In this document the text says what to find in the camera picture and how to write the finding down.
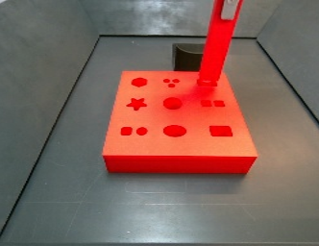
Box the dark grey arch block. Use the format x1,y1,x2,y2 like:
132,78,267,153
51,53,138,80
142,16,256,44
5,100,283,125
173,43,205,71

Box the red shape sorter box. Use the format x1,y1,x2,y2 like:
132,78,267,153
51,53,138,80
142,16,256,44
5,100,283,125
102,71,257,174

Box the long red stick gripper finger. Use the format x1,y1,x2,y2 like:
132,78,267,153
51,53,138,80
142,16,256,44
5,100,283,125
199,0,243,86

